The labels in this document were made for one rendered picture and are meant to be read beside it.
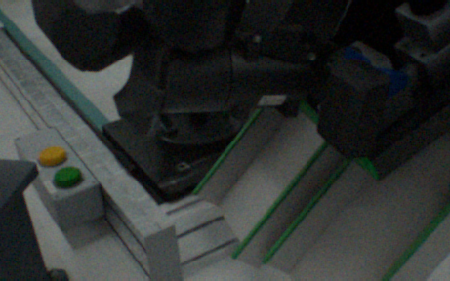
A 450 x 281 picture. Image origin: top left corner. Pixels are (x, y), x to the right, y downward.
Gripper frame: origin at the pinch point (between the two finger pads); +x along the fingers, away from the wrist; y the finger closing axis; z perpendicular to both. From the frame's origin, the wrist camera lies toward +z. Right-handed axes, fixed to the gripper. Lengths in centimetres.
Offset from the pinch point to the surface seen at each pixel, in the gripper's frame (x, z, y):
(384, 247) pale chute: 8.1, -18.2, -0.6
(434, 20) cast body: 5.0, 4.7, -2.0
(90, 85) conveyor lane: -1, -33, 80
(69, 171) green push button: -13, -31, 42
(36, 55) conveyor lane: -9, -32, 95
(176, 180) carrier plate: -0.3, -28.6, 32.5
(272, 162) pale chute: 5.9, -18.7, 18.3
